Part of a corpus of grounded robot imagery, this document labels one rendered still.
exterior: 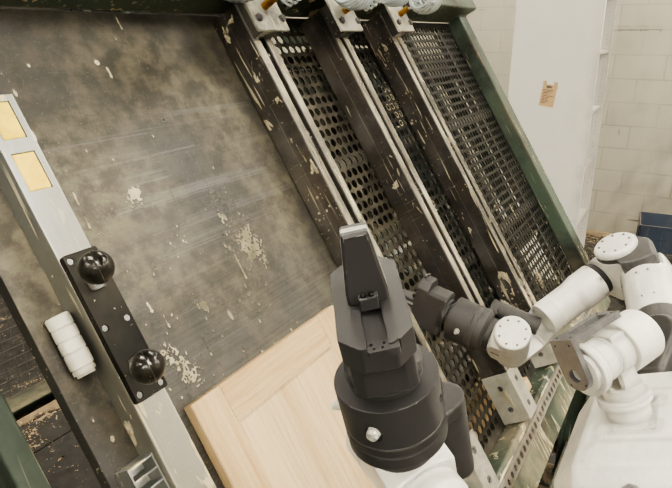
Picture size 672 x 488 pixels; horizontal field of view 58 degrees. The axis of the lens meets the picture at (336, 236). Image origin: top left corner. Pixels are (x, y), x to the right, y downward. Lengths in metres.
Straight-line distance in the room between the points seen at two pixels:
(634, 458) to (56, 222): 0.72
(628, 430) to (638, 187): 5.34
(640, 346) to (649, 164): 5.28
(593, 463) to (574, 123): 3.98
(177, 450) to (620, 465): 0.51
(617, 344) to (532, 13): 4.00
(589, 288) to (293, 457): 0.63
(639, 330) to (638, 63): 5.23
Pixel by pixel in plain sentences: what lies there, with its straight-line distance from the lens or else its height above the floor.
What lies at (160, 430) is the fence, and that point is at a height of 1.31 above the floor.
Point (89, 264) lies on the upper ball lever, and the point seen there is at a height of 1.55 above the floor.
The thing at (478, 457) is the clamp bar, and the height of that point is 0.99.
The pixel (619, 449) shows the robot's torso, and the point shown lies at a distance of 0.78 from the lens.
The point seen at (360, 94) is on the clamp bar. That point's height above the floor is 1.64.
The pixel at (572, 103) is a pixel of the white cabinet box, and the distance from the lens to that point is 4.63.
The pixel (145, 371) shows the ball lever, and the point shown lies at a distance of 0.69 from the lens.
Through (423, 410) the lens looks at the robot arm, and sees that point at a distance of 0.50.
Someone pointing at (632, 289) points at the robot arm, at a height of 1.37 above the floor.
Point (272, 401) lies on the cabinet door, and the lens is 0.97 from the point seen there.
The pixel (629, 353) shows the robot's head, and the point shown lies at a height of 1.43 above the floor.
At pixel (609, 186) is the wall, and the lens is 6.12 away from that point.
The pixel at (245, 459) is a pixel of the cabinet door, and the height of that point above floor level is 1.21.
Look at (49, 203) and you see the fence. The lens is 0.84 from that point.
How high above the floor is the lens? 1.78
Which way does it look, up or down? 18 degrees down
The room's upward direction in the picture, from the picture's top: straight up
